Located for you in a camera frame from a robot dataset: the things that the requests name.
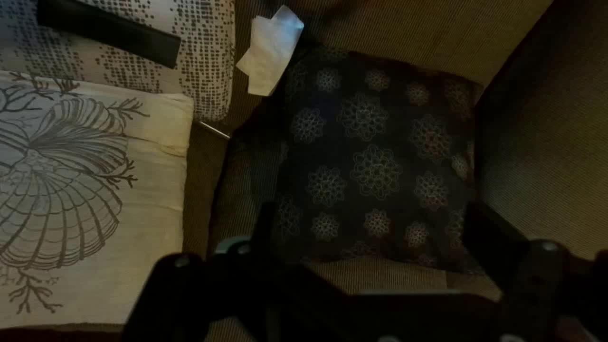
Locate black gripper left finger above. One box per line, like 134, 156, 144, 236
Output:
248, 200, 281, 257

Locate white pillow with black dots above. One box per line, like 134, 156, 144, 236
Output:
0, 0, 237, 124

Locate white crumpled paper tissue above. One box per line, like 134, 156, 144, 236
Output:
233, 4, 307, 99

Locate dark pillow with floral circles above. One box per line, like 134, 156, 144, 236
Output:
267, 46, 490, 276

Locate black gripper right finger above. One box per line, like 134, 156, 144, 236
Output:
463, 200, 531, 289

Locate white pillow with shell print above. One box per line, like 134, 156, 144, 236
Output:
0, 69, 195, 333

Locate long black remote controller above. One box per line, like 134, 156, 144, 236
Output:
34, 0, 184, 71

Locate grey-green fabric sofa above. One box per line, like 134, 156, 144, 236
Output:
178, 0, 608, 304

